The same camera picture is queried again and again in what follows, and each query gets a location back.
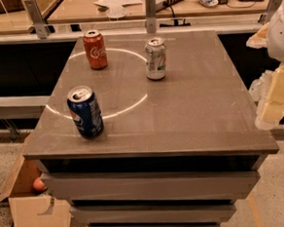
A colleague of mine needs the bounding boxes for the blue pepsi can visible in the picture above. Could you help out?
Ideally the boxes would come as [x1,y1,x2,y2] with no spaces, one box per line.
[67,86,104,137]

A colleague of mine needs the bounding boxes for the cardboard box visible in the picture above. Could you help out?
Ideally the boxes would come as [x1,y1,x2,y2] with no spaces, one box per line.
[0,130,73,227]

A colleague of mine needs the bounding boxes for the left wooden desk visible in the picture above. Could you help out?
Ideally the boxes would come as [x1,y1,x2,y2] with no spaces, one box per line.
[0,0,63,34]

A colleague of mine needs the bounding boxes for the white papers on desk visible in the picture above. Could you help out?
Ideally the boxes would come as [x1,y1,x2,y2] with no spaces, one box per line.
[95,0,143,8]

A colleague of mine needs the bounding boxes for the clear plastic lid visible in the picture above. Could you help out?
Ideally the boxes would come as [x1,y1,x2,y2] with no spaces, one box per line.
[106,6,127,19]

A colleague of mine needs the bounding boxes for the red coca-cola can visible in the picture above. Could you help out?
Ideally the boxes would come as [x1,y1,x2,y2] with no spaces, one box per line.
[83,30,107,70]

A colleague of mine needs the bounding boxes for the top grey drawer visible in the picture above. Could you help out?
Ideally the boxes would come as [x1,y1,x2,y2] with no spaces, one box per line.
[41,171,260,201]

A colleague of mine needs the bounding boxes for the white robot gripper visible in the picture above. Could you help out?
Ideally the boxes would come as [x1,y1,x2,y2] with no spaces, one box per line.
[246,0,284,131]

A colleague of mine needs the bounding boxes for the white 7up can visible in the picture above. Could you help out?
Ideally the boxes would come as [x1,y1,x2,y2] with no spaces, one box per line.
[145,37,166,81]

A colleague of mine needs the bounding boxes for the wooden desk behind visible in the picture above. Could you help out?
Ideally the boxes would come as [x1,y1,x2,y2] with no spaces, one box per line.
[46,0,274,29]

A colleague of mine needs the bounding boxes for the middle grey drawer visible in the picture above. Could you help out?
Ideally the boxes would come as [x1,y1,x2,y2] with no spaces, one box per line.
[70,205,235,224]

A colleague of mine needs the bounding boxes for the left metal rail bracket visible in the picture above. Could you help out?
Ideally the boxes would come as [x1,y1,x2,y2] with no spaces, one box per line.
[24,0,50,40]

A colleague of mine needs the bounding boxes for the orange ball in box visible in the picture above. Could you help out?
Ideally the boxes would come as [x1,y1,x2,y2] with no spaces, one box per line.
[33,177,47,192]

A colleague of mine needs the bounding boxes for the middle metal rail bracket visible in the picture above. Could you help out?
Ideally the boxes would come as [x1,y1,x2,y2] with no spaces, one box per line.
[145,0,157,34]

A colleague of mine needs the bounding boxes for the wooden desk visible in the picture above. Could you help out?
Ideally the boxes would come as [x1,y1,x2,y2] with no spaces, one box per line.
[0,0,63,34]
[46,0,274,29]

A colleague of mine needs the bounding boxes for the grey drawer cabinet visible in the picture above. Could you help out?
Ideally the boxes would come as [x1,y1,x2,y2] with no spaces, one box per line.
[24,31,278,227]

